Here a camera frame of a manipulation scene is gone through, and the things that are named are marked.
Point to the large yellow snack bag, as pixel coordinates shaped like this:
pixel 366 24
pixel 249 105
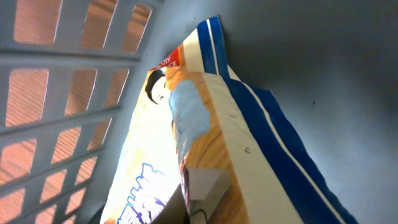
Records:
pixel 205 147

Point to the grey plastic mesh basket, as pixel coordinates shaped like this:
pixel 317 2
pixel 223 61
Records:
pixel 332 65

